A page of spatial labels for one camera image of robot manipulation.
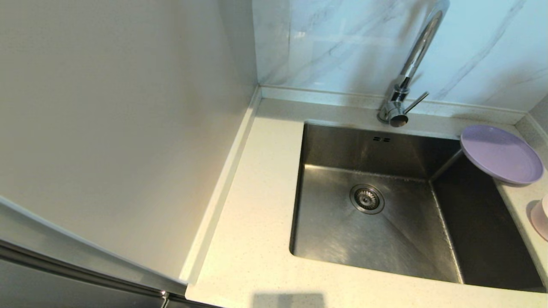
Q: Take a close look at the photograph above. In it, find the chrome kitchen faucet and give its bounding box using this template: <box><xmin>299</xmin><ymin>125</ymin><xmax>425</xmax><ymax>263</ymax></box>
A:
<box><xmin>377</xmin><ymin>0</ymin><xmax>450</xmax><ymax>128</ymax></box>

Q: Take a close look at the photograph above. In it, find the stainless steel appliance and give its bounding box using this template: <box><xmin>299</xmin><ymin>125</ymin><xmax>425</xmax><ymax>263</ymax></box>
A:
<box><xmin>0</xmin><ymin>196</ymin><xmax>219</xmax><ymax>308</ymax></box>

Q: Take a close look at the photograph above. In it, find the purple round plate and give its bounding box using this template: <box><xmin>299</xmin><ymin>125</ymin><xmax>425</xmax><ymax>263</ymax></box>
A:
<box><xmin>461</xmin><ymin>124</ymin><xmax>544</xmax><ymax>185</ymax></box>

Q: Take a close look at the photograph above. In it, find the pink cup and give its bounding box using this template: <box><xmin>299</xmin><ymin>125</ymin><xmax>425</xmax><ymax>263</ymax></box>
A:
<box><xmin>530</xmin><ymin>193</ymin><xmax>548</xmax><ymax>241</ymax></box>

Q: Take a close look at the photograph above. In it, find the metal sink drain strainer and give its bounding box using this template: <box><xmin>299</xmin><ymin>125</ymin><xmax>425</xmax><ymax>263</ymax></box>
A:
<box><xmin>349</xmin><ymin>184</ymin><xmax>385</xmax><ymax>215</ymax></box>

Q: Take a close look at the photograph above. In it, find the stainless steel sink basin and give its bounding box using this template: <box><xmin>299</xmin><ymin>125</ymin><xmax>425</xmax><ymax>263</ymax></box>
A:
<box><xmin>289</xmin><ymin>121</ymin><xmax>546</xmax><ymax>293</ymax></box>

